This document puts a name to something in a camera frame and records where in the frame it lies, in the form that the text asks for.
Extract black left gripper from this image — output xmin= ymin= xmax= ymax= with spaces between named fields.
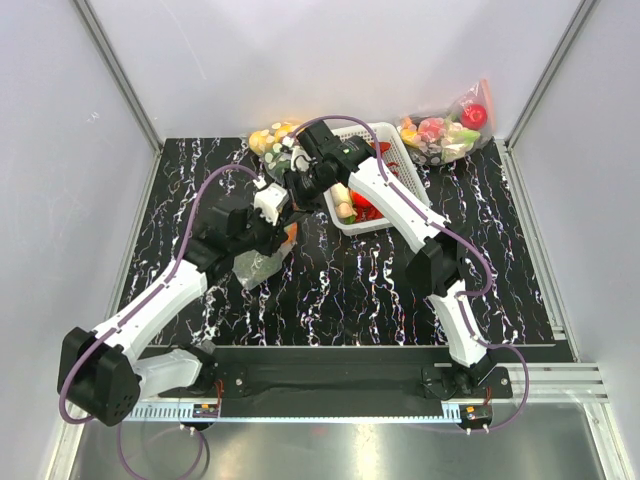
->
xmin=230 ymin=203 xmax=288 ymax=257

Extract clear blue-zip food bag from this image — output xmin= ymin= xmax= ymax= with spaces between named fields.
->
xmin=232 ymin=223 xmax=298 ymax=290

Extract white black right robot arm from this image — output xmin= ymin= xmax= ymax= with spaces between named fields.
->
xmin=283 ymin=117 xmax=496 ymax=397

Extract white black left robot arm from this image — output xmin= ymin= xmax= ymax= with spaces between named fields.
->
xmin=57 ymin=191 xmax=293 ymax=426

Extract green netted fake melon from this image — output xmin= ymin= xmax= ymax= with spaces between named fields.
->
xmin=233 ymin=250 xmax=281 ymax=290

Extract orange fake tomato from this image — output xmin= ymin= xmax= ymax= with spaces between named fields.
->
xmin=285 ymin=223 xmax=298 ymax=245

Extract white-dotted clear food bag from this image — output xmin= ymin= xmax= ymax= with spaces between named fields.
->
xmin=248 ymin=122 xmax=297 ymax=184

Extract red fake lobster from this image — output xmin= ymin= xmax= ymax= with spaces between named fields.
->
xmin=379 ymin=141 xmax=404 ymax=178

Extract pink-dotted clear food bag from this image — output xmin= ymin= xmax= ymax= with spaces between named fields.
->
xmin=395 ymin=79 xmax=495 ymax=166

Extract red fake apple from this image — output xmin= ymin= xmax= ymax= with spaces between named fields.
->
xmin=459 ymin=103 xmax=488 ymax=131

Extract white perforated plastic basket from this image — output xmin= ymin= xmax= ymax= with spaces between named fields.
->
xmin=324 ymin=122 xmax=431 ymax=236

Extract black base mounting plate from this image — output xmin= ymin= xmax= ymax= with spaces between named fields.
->
xmin=134 ymin=344 xmax=574 ymax=419

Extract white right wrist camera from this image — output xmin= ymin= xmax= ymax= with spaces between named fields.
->
xmin=288 ymin=146 xmax=311 ymax=172

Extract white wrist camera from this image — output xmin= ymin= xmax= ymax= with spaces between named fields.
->
xmin=288 ymin=146 xmax=311 ymax=172
xmin=253 ymin=183 xmax=289 ymax=225

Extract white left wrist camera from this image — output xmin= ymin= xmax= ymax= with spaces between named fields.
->
xmin=253 ymin=183 xmax=289 ymax=225

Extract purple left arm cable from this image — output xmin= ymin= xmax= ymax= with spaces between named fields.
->
xmin=58 ymin=164 xmax=266 ymax=479

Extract white slotted cable duct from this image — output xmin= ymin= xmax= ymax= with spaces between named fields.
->
xmin=125 ymin=399 xmax=461 ymax=425

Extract aluminium frame rail left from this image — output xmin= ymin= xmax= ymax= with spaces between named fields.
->
xmin=44 ymin=0 xmax=163 ymax=479

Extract aluminium frame rail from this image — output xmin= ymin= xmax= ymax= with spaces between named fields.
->
xmin=44 ymin=0 xmax=163 ymax=479
xmin=507 ymin=1 xmax=639 ymax=471

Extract aluminium frame rail right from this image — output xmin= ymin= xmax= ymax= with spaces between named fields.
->
xmin=507 ymin=1 xmax=639 ymax=471

